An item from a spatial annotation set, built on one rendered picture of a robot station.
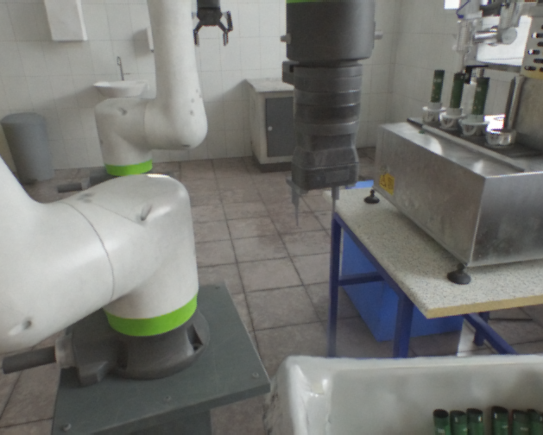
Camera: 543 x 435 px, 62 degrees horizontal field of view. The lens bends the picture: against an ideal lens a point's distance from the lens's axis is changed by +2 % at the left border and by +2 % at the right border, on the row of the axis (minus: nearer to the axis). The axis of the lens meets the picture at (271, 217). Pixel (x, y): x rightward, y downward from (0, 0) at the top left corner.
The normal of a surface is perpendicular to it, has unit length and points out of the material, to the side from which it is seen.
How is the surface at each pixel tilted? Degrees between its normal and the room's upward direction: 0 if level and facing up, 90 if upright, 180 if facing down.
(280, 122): 90
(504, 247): 90
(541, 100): 90
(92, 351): 81
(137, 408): 0
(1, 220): 48
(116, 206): 29
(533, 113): 90
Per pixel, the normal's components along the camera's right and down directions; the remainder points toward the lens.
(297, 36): -0.79, 0.26
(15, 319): 0.54, 0.33
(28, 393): -0.02, -0.91
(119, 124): -0.16, 0.36
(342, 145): 0.33, 0.51
